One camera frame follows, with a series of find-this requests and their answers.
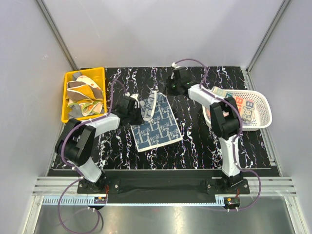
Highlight folded colourful lettered towel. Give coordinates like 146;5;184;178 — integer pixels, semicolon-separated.
211;86;256;123

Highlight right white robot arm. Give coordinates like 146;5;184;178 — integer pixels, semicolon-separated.
165;63;243;193

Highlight blue white patterned towel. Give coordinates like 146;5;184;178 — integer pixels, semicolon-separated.
131;91;182;152

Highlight yellow plastic bin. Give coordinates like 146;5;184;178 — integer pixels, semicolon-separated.
61;67;108;123

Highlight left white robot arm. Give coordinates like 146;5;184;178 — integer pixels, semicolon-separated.
55;94;144;193

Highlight white plastic basket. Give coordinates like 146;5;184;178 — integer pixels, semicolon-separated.
202;86;273;132

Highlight aluminium frame rail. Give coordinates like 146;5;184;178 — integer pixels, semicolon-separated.
32;176;296;196

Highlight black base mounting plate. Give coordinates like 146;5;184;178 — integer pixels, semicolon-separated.
77;169;250;205

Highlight black marble pattern mat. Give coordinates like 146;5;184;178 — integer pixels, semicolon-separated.
83;67;272;170

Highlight pile of orange grey cloths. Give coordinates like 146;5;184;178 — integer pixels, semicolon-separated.
65;72;106;118

